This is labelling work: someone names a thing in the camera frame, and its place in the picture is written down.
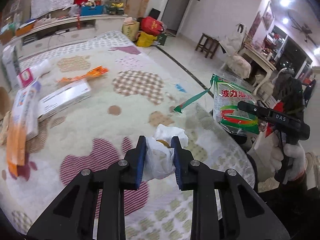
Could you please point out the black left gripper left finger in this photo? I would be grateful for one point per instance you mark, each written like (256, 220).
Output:
(71, 214)

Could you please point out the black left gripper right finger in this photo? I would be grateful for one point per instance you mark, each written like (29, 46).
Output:
(224, 204)

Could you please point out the green red seaweed snack bag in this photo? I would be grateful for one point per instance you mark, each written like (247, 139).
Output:
(228, 91)

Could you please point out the orange white carton box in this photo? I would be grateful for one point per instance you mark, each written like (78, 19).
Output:
(23, 125)

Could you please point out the orange plastic snack wrapper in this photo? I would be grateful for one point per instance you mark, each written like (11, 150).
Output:
(92, 74)

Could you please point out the white gloved right hand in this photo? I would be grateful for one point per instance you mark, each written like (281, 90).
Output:
(276, 157)

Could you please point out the white side table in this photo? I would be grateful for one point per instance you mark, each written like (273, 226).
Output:
(258, 58)

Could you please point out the white ornate chair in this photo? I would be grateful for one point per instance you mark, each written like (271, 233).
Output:
(231, 45)

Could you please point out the patterned fluffy table blanket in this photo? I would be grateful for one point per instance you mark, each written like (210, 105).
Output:
(137, 94)

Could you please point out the long white flat box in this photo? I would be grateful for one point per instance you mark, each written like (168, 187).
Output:
(62, 98)

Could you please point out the dark wooden stool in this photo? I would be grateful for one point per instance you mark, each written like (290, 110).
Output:
(207, 44)

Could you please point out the brown paper cup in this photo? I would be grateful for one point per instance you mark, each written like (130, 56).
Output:
(5, 103)

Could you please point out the white pink bottle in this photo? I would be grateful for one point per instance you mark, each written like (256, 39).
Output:
(27, 76)

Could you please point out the green crate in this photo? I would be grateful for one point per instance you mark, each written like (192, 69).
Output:
(161, 39)

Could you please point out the yellow bag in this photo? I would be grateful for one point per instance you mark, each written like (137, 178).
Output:
(145, 40)

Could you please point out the tall white milk carton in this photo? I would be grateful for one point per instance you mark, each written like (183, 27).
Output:
(11, 64)

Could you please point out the red fabric bag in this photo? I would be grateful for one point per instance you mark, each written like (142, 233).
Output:
(151, 26)

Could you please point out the white tv cabinet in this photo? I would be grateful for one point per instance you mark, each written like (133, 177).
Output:
(64, 32)

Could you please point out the cardboard box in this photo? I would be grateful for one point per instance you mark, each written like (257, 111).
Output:
(130, 30)

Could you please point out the blue storage bin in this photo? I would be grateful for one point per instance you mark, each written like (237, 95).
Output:
(91, 11)

